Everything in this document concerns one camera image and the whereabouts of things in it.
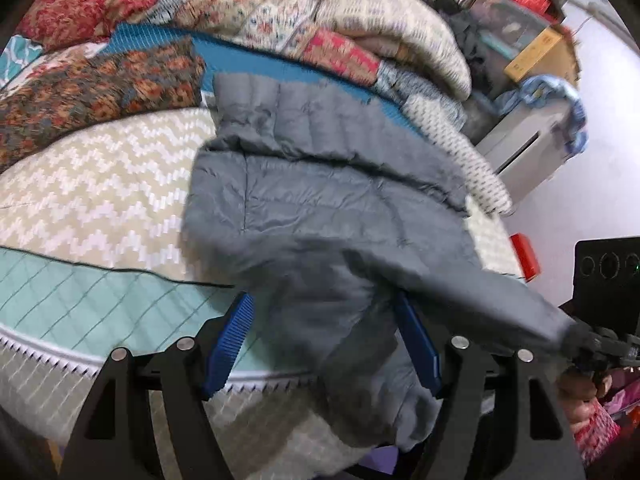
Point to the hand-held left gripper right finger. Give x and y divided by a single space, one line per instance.
420 345

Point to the pink printed clothing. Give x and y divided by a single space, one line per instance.
600 435

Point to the grey puffer jacket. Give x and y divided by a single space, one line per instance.
325 210

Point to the dark clothes pile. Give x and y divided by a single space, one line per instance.
470 35

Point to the red patterned quilt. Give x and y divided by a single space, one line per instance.
100 0

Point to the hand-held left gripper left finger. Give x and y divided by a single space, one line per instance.
230 345

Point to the white cabinet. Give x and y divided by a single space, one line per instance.
525 145

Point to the cardboard box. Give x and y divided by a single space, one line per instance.
535 52

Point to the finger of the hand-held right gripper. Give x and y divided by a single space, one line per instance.
607 345

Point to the cream quilt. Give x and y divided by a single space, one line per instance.
400 15

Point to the light blue cloth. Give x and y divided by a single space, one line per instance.
550 85

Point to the brown floral pillow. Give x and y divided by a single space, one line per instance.
100 90

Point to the teal and white patterned pillow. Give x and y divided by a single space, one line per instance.
20 55

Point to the purple cloth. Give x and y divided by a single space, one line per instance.
380 462

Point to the floral patchwork quilt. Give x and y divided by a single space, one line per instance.
280 15

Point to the person's right hand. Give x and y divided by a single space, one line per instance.
577 392

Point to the small red box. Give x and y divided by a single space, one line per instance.
527 257

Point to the white polka dot cloth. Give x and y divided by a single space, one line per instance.
465 160

